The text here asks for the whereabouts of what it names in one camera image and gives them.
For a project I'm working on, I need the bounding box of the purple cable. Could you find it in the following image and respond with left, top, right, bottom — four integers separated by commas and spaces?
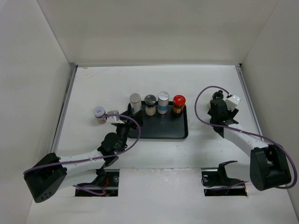
194, 85, 298, 189
22, 113, 142, 178

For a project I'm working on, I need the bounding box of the clear lid pepper shaker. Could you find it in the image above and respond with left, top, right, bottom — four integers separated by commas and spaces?
144, 94, 157, 116

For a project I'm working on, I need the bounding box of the white cap blue label bottle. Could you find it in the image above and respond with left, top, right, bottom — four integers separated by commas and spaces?
157, 91, 169, 114

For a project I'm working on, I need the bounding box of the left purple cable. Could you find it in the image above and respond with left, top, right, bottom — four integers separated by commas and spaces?
22, 113, 142, 178

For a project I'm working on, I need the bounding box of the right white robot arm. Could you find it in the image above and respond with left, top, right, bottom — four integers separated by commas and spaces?
208, 99, 292, 191

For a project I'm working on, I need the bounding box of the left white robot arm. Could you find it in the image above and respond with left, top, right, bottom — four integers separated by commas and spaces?
23, 111, 143, 203

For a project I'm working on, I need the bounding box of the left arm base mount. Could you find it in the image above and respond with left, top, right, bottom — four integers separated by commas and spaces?
75, 169, 120, 197

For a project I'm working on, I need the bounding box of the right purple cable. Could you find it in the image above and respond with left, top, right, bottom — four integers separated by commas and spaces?
194, 85, 298, 189

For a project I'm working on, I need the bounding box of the silver lid salt jar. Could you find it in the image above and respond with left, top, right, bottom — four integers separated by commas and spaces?
129, 93, 142, 115

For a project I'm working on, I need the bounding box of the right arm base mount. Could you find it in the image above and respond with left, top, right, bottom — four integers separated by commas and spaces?
201, 161, 250, 196

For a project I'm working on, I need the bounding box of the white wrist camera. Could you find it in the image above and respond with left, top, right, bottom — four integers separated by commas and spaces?
225, 94, 241, 111
106, 110, 124, 124

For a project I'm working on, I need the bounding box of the black plastic tray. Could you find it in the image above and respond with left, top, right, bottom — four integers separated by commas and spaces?
128, 101, 189, 140

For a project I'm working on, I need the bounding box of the red lid sauce jar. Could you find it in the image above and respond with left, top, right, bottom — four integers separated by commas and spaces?
172, 95, 186, 116

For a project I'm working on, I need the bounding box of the white lid small spice jar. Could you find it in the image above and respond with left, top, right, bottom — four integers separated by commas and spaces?
93, 106, 107, 124

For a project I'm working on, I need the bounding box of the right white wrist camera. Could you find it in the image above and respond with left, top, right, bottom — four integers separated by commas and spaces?
225, 94, 241, 111

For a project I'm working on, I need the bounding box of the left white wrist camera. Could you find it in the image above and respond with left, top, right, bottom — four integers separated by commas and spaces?
106, 110, 124, 124

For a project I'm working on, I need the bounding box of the black cap small bottle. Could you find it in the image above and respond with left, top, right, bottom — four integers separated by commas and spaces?
212, 90, 224, 100

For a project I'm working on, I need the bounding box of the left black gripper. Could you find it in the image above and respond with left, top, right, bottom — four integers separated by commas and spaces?
115, 110, 142, 153

